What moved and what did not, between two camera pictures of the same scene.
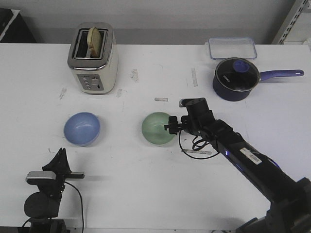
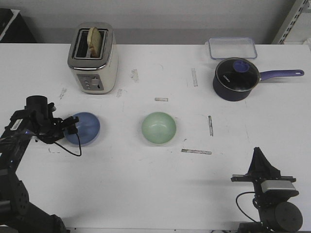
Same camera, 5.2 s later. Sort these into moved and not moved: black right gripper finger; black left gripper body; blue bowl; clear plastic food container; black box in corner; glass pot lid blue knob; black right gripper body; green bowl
Moved: black left gripper body; black right gripper finger; black right gripper body
Not moved: black box in corner; glass pot lid blue knob; clear plastic food container; blue bowl; green bowl
